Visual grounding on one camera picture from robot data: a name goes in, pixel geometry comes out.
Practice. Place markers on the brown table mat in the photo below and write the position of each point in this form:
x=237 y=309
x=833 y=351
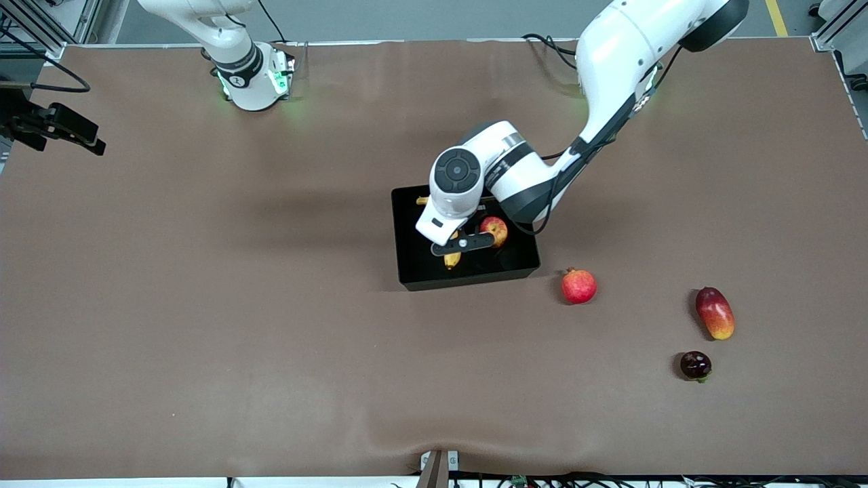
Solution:
x=407 y=379

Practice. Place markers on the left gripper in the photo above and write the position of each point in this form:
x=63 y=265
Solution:
x=470 y=227

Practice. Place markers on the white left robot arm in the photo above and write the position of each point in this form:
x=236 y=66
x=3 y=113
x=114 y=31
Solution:
x=610 y=61

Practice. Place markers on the red pomegranate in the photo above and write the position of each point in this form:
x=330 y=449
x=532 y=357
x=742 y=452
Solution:
x=578 y=287

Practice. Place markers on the red yellow apple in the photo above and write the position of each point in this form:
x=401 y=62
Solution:
x=496 y=230

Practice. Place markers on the black plastic box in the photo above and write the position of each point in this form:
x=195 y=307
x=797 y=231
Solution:
x=413 y=257

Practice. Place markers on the dark purple mangosteen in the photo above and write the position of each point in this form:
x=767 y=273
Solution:
x=696 y=365

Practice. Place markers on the grey table edge bracket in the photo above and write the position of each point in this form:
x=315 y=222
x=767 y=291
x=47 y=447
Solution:
x=437 y=471

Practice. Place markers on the yellow banana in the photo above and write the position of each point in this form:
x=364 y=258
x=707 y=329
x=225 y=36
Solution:
x=452 y=259

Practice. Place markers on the aluminium frame post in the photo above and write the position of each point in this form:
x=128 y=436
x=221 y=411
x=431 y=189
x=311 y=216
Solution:
x=837 y=27
x=41 y=24

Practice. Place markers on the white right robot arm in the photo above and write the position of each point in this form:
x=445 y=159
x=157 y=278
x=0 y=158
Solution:
x=251 y=88

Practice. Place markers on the red orange mango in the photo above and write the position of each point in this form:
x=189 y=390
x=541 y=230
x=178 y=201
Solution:
x=715 y=313

